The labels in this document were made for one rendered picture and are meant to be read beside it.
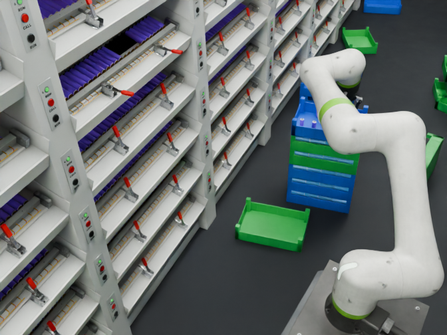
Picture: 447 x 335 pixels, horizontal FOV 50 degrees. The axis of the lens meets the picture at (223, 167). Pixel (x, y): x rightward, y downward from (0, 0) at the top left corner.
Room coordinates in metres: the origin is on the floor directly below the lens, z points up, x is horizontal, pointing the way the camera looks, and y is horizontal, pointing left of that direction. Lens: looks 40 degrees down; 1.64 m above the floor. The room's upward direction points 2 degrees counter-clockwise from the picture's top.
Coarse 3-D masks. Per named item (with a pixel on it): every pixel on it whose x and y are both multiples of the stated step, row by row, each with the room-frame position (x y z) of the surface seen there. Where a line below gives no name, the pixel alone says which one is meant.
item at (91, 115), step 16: (160, 16) 1.58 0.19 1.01; (176, 16) 1.55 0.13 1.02; (176, 32) 1.53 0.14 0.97; (192, 32) 1.52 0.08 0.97; (176, 48) 1.45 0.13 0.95; (144, 64) 1.32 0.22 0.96; (160, 64) 1.36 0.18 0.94; (128, 80) 1.24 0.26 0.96; (144, 80) 1.28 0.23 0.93; (128, 96) 1.21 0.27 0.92; (80, 112) 1.07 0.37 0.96; (96, 112) 1.08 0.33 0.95; (80, 128) 1.01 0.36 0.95
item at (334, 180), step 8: (288, 176) 1.69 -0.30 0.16; (296, 176) 1.68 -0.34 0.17; (304, 176) 1.67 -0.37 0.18; (312, 176) 1.66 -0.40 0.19; (320, 176) 1.65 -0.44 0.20; (328, 176) 1.63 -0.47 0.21; (336, 176) 1.62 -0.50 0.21; (352, 176) 1.60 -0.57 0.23; (336, 184) 1.62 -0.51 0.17; (344, 184) 1.61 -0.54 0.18; (352, 184) 1.60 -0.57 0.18
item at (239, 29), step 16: (256, 0) 2.17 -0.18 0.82; (240, 16) 2.05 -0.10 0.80; (256, 16) 2.13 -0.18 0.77; (208, 32) 1.87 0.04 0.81; (224, 32) 1.89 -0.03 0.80; (240, 32) 1.97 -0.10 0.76; (256, 32) 2.06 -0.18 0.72; (208, 48) 1.77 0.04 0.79; (224, 48) 1.78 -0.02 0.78; (240, 48) 1.91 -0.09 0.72; (208, 64) 1.61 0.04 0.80; (224, 64) 1.77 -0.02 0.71; (208, 80) 1.64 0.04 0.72
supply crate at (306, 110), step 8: (304, 104) 1.86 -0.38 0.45; (312, 104) 1.86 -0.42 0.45; (304, 112) 1.86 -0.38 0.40; (312, 112) 1.86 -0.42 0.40; (360, 112) 1.79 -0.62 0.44; (296, 120) 1.69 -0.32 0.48; (304, 120) 1.80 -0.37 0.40; (312, 120) 1.80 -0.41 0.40; (296, 128) 1.69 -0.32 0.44; (304, 128) 1.68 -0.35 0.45; (312, 128) 1.66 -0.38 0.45; (320, 128) 1.73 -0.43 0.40; (304, 136) 1.68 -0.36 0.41; (312, 136) 1.66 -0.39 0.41; (320, 136) 1.65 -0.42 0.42
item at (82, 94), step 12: (156, 36) 1.44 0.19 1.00; (144, 48) 1.37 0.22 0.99; (120, 60) 1.28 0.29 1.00; (132, 60) 1.31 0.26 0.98; (108, 72) 1.22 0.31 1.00; (96, 84) 1.16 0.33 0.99; (72, 96) 1.09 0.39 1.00; (84, 96) 1.11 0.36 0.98; (96, 96) 1.13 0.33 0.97; (72, 108) 1.07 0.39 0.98
